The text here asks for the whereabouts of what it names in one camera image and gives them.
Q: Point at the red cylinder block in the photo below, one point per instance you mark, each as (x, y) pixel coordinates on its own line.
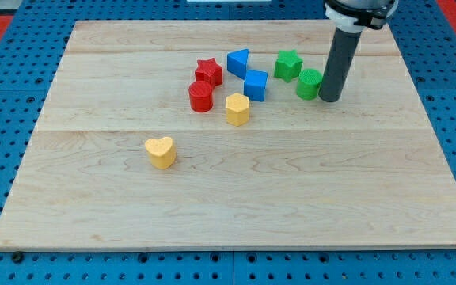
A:
(201, 96)

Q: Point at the light wooden board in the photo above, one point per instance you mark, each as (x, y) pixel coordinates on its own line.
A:
(364, 173)

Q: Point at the yellow heart block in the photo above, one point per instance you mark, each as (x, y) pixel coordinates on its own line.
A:
(161, 152)

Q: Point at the green cylinder block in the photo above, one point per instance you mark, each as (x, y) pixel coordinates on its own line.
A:
(309, 82)

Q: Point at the yellow hexagon block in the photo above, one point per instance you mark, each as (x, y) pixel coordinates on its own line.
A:
(237, 109)

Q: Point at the green star block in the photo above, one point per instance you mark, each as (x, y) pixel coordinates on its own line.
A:
(288, 65)

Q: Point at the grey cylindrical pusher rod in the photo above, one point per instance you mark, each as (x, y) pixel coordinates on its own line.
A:
(338, 64)

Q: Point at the red star block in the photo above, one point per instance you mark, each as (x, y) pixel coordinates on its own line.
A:
(210, 71)

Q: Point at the robot arm flange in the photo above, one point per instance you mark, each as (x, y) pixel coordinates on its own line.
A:
(354, 16)

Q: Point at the blue cube block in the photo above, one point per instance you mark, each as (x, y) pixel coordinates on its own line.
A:
(255, 84)

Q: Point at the blue triangle block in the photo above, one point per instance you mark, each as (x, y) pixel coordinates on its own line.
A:
(237, 62)

